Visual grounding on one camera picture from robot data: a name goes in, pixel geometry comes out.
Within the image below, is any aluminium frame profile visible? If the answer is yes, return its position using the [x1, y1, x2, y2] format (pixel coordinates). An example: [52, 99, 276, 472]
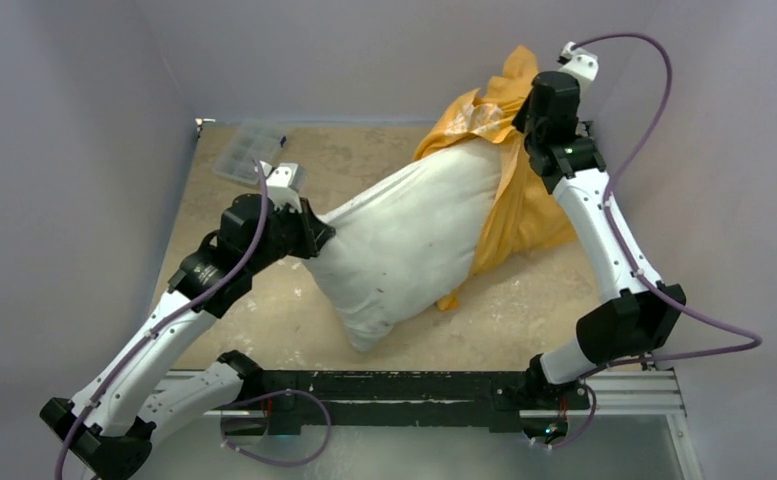
[162, 120, 687, 419]

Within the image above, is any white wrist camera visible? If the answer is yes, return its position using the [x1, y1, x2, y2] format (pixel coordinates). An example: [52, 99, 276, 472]
[260, 161, 306, 213]
[558, 42, 599, 93]

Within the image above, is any white pillow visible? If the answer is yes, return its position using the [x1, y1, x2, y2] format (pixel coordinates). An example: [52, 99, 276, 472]
[304, 138, 502, 352]

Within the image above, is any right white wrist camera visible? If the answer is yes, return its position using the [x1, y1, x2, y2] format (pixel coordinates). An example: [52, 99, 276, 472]
[558, 42, 599, 93]

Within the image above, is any purple cable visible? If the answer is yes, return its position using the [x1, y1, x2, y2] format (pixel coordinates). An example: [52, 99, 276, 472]
[533, 33, 764, 452]
[53, 157, 333, 480]

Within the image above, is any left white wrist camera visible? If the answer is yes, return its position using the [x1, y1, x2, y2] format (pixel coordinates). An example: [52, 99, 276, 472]
[260, 161, 306, 213]

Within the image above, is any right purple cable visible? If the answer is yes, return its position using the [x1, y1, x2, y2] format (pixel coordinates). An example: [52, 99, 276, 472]
[533, 33, 764, 452]

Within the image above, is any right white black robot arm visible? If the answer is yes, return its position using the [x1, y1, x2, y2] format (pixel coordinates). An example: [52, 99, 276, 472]
[513, 71, 686, 407]

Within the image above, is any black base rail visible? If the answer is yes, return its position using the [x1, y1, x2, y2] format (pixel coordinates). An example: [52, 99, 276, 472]
[221, 370, 591, 436]

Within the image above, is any clear plastic organizer box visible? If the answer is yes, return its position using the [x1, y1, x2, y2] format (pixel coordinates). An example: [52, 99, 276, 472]
[212, 121, 289, 187]

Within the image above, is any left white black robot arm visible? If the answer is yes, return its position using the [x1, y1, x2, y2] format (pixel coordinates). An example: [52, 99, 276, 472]
[40, 194, 336, 479]

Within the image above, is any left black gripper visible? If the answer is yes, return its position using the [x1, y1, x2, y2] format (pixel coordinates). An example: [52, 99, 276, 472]
[246, 195, 332, 275]

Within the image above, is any orange Mickey Mouse pillowcase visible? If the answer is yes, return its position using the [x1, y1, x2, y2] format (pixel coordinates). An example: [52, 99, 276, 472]
[411, 45, 576, 278]

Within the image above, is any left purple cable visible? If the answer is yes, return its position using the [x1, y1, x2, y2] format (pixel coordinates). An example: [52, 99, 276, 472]
[53, 157, 333, 480]

